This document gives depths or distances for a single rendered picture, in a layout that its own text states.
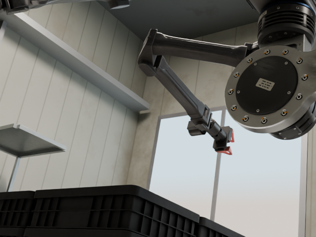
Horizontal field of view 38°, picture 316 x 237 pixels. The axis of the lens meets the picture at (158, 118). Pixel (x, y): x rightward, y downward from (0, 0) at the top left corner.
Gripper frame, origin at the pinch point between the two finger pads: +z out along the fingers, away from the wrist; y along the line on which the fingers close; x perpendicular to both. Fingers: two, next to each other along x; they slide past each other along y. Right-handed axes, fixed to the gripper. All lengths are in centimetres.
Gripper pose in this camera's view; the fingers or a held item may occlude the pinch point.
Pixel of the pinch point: (231, 147)
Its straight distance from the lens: 201.7
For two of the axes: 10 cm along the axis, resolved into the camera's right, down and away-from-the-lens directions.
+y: -2.3, 8.4, -5.0
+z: 5.7, 5.3, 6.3
